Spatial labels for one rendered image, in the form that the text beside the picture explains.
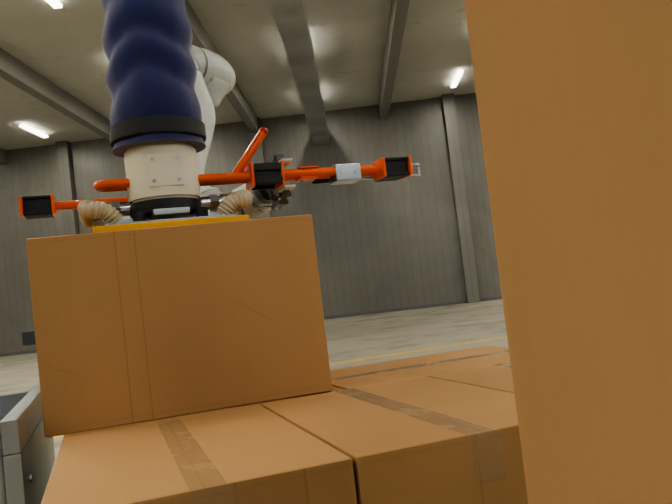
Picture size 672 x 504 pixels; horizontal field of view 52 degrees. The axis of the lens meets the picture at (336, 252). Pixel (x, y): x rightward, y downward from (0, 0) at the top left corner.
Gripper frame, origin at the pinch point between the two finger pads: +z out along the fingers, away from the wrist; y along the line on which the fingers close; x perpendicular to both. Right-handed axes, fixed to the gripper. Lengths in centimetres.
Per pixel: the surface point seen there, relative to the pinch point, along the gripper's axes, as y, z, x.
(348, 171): 0.6, 3.2, -15.9
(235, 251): 19.8, 19.7, 18.8
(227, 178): 0.4, 3.0, 15.5
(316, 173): 0.6, 3.0, -7.3
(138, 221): 10.6, 13.0, 38.0
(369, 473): 56, 80, 15
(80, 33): -436, -982, 39
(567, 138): 27, 146, 29
